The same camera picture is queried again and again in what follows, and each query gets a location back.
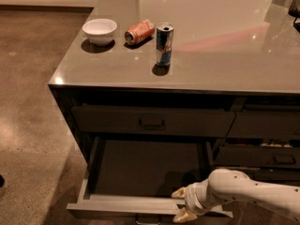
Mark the white ceramic bowl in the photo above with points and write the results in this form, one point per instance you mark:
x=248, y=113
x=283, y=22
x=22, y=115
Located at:
x=100, y=31

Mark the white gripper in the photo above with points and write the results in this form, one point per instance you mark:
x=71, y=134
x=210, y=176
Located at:
x=194, y=201

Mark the dark object at right edge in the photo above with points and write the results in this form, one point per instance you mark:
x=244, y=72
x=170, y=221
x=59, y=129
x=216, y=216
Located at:
x=294, y=9

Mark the dark cabinet counter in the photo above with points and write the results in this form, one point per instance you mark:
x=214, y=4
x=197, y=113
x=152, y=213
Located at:
x=228, y=55

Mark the dark object on floor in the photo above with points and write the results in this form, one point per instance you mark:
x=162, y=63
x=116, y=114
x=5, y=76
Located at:
x=2, y=181

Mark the blue silver energy drink can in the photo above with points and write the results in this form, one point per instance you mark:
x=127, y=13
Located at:
x=164, y=42

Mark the orange soda can lying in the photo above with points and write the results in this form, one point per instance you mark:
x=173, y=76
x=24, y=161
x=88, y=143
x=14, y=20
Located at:
x=139, y=32

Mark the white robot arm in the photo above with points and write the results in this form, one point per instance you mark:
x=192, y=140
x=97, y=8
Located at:
x=225, y=186

